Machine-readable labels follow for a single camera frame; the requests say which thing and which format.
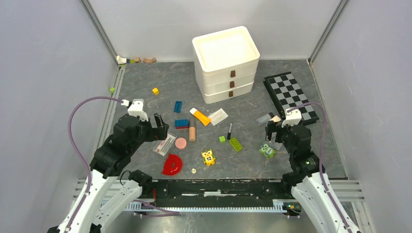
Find red arch brick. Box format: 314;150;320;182
161;153;183;176

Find wooden arch block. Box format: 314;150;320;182
142;57;156;63

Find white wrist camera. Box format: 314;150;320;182
281;108;302;128
121;99;149;122

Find orange cream tube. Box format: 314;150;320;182
189;108;211;126

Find black grey chessboard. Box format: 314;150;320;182
263;72;309;120

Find clear plastic bag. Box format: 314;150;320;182
270;140;283;150

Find yellow small cube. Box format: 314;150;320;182
152;87;159;95

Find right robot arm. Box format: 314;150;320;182
265;121;361;233

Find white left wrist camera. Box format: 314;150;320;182
121;99;149;122

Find white three-drawer organizer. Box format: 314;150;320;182
192;26;260;104

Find pink round sponge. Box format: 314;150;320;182
175;137;187;150

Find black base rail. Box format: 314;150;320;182
140;179;296;208

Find false eyelash case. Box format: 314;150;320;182
153;133;176;156

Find white corner block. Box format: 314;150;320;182
116;55;128;66

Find clear packet white strips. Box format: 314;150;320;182
208;108;228;126

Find lime green flat brick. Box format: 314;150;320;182
229;137;242;152

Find blue red duplo brick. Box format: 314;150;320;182
174;119;189;129

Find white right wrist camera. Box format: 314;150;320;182
281;108;302;128

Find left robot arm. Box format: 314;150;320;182
48;113;169;233

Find beige foundation bottle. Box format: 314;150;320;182
189;119;196;142

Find beige small block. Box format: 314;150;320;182
270;116;282;123

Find blue flat brick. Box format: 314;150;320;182
173;101;182;113

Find small glass bottle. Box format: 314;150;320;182
256;112;274;126

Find yellow owl brick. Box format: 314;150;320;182
201;150;216;166

